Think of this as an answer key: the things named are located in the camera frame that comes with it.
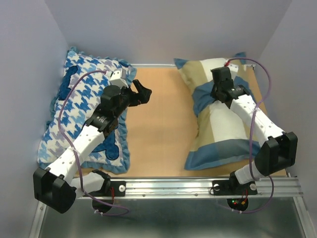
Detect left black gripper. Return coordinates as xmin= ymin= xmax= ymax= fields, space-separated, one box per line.
xmin=114 ymin=80 xmax=152 ymax=118

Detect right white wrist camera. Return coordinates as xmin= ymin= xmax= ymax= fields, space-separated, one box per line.
xmin=224 ymin=60 xmax=247 ymax=73

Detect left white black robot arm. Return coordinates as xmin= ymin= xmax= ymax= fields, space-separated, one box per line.
xmin=33 ymin=80 xmax=152 ymax=214

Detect aluminium mounting rail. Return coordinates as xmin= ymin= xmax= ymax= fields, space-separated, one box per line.
xmin=39 ymin=176 xmax=304 ymax=199

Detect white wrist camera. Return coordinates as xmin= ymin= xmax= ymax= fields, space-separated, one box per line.
xmin=224 ymin=60 xmax=247 ymax=73
xmin=106 ymin=68 xmax=128 ymax=88

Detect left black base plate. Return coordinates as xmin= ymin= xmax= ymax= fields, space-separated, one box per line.
xmin=89 ymin=180 xmax=126 ymax=197

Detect blue tan white patchwork pillow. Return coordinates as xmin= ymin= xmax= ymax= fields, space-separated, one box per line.
xmin=174 ymin=58 xmax=260 ymax=171

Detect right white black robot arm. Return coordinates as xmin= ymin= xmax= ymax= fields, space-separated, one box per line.
xmin=211 ymin=66 xmax=298 ymax=193

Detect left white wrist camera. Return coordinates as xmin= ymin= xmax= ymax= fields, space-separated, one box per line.
xmin=106 ymin=68 xmax=128 ymax=88

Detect aluminium table frame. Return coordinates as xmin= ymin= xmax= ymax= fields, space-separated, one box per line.
xmin=30 ymin=66 xmax=316 ymax=238

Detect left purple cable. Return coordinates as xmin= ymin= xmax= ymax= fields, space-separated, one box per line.
xmin=57 ymin=70 xmax=130 ymax=216

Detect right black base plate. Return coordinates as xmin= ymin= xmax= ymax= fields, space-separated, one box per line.
xmin=209 ymin=179 xmax=258 ymax=196

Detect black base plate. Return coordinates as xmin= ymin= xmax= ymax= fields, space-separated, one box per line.
xmin=209 ymin=179 xmax=258 ymax=196
xmin=89 ymin=180 xmax=126 ymax=197

